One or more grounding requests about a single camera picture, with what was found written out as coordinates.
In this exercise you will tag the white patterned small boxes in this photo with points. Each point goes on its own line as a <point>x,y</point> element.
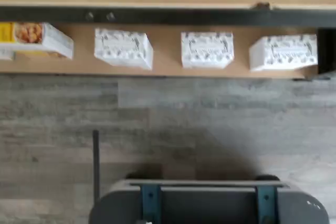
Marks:
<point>165,51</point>

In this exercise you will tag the white patterned pantry box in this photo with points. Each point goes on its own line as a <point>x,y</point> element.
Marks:
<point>283,52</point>
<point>120,48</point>
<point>207,49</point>

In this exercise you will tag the black metal shelf rack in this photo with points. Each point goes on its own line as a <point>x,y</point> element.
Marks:
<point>183,16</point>

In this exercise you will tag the yellow-top granola box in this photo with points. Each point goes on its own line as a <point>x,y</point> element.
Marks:
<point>31,35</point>

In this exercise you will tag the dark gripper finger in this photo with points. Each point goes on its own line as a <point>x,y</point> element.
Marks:
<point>151,203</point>
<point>267,203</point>

